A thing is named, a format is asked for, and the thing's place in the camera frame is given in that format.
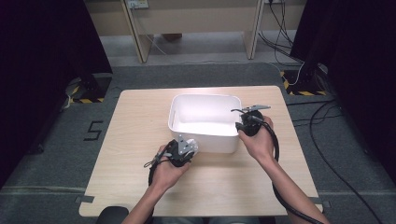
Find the black stand with striped tape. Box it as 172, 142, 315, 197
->
66, 73, 113, 105
279, 46, 329, 97

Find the beige wooden desk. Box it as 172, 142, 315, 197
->
84, 0, 307, 64

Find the left hand-held gripper black cable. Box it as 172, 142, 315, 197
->
143, 139, 176, 224

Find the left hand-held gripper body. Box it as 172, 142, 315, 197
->
166, 133, 192, 168

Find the short white cable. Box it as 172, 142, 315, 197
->
293, 61, 305, 87

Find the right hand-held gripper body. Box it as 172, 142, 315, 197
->
231, 105, 271, 138

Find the white plastic bin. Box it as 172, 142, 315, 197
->
167, 93, 243, 154

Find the hand-held gripper black cable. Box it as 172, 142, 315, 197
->
143, 139, 176, 224
248, 114, 325, 224

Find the person's left hand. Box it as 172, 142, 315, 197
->
152, 144, 191, 191

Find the black curtain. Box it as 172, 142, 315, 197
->
0, 0, 114, 188
289, 0, 396, 185

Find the grey tape strip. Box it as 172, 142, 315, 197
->
311, 196, 332, 209
74, 194, 95, 204

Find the bundle of black cables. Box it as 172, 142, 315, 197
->
257, 0, 306, 67

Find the white knitted cloth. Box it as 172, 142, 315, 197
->
185, 138, 200, 154

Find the right hand-held gripper black cable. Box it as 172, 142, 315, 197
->
248, 114, 325, 224

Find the long thin black floor cable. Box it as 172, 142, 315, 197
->
308, 100, 385, 224

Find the white wall socket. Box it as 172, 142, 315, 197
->
126, 0, 149, 9

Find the person's right hand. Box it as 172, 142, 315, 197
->
237, 115, 276, 164

